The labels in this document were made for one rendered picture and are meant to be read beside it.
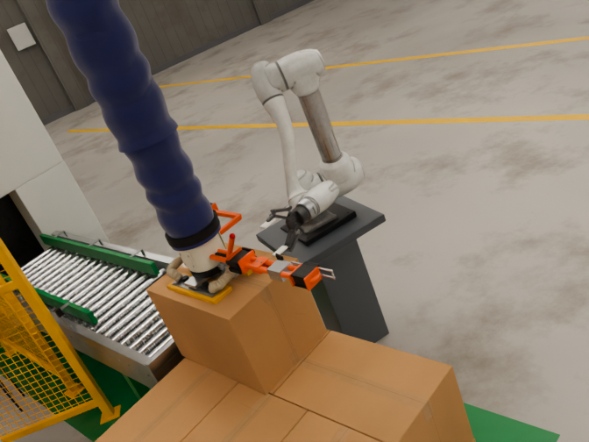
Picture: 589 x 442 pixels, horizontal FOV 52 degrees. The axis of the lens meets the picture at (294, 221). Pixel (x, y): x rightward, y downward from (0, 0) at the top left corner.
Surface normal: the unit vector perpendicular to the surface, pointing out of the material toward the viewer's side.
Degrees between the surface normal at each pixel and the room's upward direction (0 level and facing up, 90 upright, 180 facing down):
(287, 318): 90
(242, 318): 90
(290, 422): 0
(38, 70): 90
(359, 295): 90
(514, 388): 0
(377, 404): 0
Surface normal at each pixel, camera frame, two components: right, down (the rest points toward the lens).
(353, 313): 0.45, 0.27
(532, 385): -0.33, -0.83
